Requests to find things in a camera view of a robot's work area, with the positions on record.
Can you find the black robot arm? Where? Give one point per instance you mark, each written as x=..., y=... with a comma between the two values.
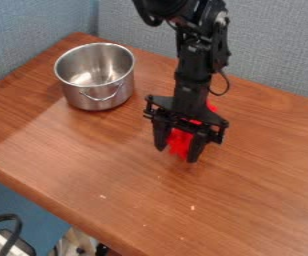
x=200, y=22

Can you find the stainless steel pot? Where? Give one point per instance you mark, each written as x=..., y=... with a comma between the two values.
x=97, y=75

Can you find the red plastic cross-shaped bar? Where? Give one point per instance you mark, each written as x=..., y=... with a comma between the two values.
x=182, y=134

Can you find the wooden table leg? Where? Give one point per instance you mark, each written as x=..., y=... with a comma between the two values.
x=77, y=244

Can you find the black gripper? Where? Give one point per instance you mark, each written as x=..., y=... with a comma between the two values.
x=188, y=103

